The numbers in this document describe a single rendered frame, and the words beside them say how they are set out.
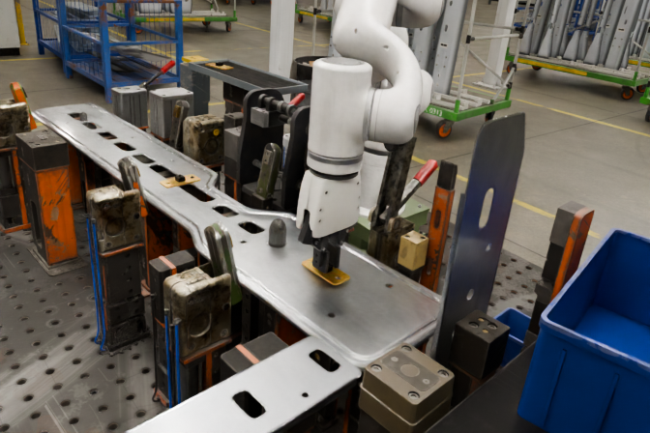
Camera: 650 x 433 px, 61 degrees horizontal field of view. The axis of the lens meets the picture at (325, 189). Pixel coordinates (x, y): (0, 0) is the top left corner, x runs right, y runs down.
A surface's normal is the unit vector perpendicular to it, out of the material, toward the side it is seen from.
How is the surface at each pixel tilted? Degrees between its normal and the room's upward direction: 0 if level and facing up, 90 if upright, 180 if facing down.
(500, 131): 90
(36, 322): 0
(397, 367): 0
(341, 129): 93
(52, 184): 90
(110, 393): 0
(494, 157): 90
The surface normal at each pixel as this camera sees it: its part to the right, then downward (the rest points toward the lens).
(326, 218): 0.60, 0.39
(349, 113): -0.12, 0.32
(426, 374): 0.07, -0.91
